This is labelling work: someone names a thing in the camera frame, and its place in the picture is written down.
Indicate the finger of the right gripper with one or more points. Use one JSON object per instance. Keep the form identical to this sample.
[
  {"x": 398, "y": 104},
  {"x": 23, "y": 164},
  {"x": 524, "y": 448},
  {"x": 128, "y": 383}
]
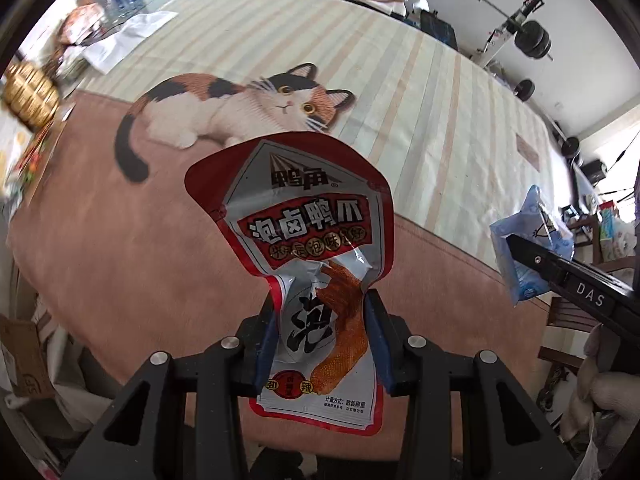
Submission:
[{"x": 604, "y": 297}]

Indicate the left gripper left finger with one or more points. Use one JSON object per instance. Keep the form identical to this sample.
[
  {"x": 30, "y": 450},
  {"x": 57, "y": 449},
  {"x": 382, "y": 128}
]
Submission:
[{"x": 141, "y": 434}]

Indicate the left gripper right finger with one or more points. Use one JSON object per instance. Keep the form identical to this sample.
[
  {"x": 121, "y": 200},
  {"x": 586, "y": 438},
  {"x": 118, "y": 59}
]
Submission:
[{"x": 504, "y": 434}]

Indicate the blue plastic wrapper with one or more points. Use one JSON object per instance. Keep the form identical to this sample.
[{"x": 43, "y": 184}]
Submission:
[{"x": 538, "y": 222}]

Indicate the red silver snack wrapper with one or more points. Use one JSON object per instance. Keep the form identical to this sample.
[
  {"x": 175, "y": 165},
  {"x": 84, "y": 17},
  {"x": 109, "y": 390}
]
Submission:
[{"x": 309, "y": 215}]

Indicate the person's right hand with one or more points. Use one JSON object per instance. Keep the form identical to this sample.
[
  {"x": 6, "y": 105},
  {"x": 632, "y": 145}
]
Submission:
[{"x": 614, "y": 391}]

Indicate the black dumbbell weight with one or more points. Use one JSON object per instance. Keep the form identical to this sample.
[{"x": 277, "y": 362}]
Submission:
[{"x": 533, "y": 40}]

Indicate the golden wrapped box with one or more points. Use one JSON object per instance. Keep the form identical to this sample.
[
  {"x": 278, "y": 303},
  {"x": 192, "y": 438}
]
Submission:
[{"x": 30, "y": 94}]

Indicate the white paper sheet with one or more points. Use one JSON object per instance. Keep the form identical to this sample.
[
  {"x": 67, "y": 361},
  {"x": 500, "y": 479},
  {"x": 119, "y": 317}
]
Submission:
[{"x": 105, "y": 54}]

